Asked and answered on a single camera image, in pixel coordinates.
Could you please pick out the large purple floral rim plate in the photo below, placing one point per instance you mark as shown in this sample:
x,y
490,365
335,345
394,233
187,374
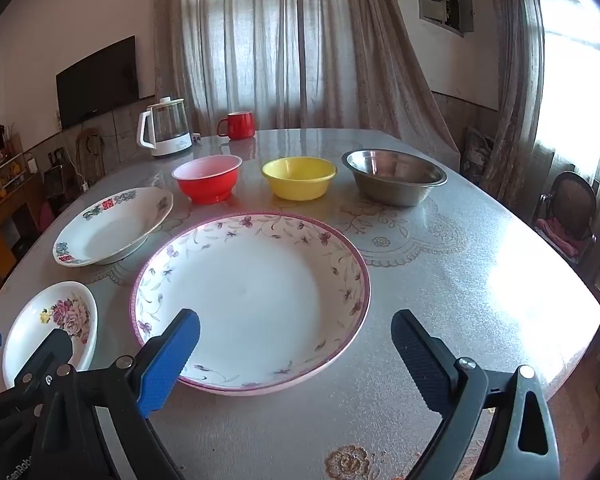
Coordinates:
x,y
260,300

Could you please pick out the grey wall electrical panel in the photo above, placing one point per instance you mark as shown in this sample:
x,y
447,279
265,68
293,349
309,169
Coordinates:
x,y
442,2

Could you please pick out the plate with red characters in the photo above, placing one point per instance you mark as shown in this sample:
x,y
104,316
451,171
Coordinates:
x,y
110,230

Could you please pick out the wooden cabinet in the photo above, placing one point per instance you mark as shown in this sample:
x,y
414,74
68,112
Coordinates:
x,y
5,230

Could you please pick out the small pink rose plate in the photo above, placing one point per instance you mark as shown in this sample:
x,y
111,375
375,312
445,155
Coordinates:
x,y
30,325

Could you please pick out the wooden chair back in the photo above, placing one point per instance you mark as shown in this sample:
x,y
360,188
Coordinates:
x,y
89,152

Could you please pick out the patterned bag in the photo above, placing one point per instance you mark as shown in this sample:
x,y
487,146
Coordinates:
x,y
477,155

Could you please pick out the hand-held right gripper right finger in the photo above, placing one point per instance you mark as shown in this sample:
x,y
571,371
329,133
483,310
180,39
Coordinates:
x,y
420,360

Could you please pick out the red plastic bowl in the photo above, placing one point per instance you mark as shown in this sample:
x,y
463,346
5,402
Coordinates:
x,y
207,190

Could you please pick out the white glass electric kettle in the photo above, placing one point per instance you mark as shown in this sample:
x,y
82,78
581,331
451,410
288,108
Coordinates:
x,y
172,145

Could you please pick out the narrow beige sheer curtain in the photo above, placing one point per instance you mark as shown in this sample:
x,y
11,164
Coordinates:
x,y
517,85

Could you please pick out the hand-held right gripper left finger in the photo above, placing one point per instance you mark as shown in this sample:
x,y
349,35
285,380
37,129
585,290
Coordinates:
x,y
170,360

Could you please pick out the wide beige sheer curtain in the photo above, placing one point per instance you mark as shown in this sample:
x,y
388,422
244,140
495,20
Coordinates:
x,y
280,50

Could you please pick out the red mug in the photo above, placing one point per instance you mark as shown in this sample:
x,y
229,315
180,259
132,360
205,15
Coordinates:
x,y
240,127

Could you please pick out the dark box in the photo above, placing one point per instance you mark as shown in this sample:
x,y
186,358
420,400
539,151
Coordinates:
x,y
52,180

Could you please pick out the pink stool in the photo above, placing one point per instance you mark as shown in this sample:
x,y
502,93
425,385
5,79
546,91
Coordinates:
x,y
46,217

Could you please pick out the black chair with red cushion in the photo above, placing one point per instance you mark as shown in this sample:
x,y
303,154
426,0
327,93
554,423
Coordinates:
x,y
565,220

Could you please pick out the black wall television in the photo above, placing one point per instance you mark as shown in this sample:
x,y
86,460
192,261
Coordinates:
x,y
97,82

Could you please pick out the stainless steel bowl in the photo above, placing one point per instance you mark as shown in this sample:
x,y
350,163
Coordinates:
x,y
390,190

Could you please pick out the yellow plastic bowl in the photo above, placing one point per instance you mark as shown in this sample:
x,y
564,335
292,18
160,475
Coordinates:
x,y
300,187

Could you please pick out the cluttered wooden shelf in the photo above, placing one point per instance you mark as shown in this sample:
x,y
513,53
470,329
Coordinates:
x,y
5,160

